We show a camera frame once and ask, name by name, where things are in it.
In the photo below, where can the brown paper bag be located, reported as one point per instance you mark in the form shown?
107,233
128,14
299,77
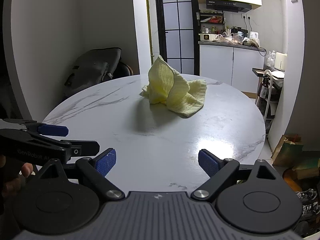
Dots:
285,150

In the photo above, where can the dark glass bottle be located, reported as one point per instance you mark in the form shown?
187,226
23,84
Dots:
262,90

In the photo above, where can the white box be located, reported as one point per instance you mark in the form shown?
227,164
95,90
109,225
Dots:
280,61

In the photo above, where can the black countertop appliance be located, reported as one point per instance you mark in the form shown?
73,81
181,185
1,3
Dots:
236,29

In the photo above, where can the black spice rack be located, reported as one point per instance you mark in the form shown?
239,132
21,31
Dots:
212,20

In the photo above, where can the white countertop appliance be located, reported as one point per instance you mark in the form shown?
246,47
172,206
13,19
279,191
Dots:
206,37

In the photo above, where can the yellow towel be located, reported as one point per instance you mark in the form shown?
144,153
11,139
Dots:
175,90

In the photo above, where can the white base cabinet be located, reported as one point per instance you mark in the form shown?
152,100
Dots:
217,62

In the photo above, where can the person's left hand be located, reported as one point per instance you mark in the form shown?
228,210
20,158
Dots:
26,170

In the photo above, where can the dark chair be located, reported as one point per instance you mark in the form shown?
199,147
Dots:
124,69

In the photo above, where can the clear plastic bottle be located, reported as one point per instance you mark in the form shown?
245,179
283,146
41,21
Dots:
267,60
272,58

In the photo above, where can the orange container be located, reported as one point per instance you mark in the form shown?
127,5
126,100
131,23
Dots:
292,180

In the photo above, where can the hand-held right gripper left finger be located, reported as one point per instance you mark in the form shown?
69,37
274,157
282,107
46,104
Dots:
106,162

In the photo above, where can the white electric kettle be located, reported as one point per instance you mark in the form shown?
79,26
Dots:
253,35

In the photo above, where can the black range hood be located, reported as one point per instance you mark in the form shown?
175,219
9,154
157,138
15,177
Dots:
225,5

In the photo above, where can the black framed glass door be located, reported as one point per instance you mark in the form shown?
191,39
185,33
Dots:
178,17

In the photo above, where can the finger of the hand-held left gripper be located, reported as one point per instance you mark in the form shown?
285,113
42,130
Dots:
85,148
53,130

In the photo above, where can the grey sneaker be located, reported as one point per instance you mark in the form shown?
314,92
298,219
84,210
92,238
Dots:
305,194
309,211

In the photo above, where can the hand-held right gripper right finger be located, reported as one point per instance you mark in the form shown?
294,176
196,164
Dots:
208,163

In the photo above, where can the plastic bags of food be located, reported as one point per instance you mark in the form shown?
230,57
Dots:
227,39

